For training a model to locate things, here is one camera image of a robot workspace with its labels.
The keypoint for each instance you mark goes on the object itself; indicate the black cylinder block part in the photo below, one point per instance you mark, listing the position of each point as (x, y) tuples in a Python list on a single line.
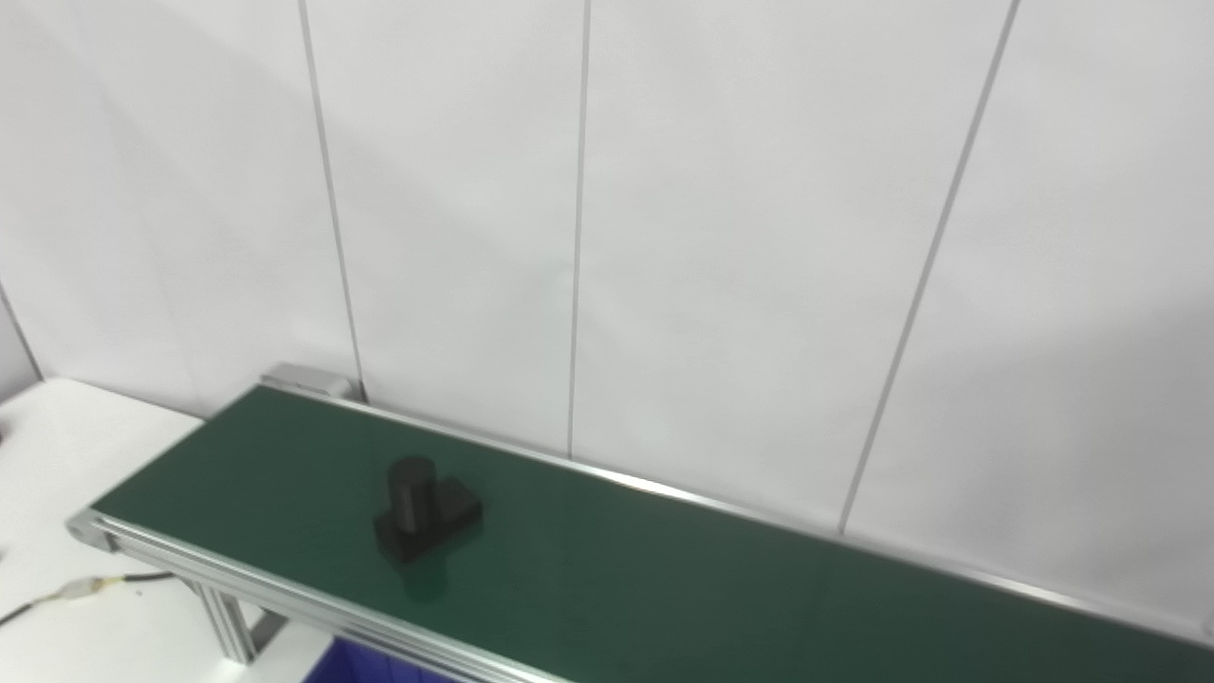
[(422, 512)]

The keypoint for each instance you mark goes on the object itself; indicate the grey conveyor end cap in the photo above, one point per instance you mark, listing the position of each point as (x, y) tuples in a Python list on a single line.
[(308, 379)]

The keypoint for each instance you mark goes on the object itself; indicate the blue plastic bin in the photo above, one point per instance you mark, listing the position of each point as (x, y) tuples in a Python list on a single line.
[(365, 666)]

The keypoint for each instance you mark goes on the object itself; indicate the aluminium conveyor support leg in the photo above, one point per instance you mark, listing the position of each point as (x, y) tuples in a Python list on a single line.
[(232, 621)]

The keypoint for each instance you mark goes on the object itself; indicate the green conveyor belt aluminium frame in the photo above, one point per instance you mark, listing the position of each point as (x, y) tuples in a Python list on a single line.
[(664, 569)]

